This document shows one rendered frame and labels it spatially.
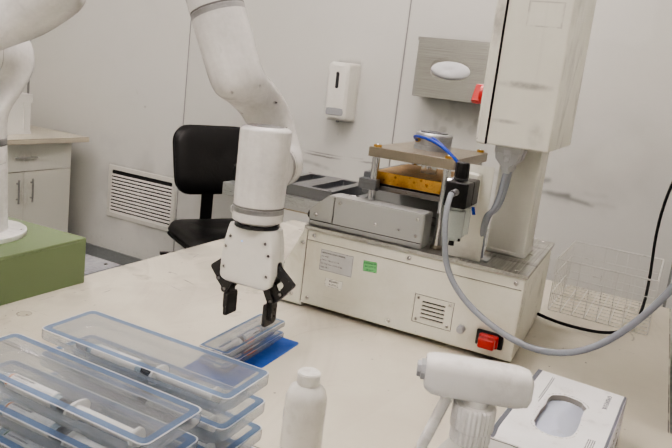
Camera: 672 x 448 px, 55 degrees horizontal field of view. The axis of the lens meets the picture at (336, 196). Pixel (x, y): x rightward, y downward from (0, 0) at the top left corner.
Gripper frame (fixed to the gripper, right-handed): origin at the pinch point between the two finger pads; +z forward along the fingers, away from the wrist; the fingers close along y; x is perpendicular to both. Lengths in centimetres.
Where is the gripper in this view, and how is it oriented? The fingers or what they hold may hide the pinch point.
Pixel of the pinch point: (248, 311)
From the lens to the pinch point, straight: 112.9
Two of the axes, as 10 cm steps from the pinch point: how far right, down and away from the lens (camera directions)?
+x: 4.3, -1.1, 9.0
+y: 9.0, 1.8, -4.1
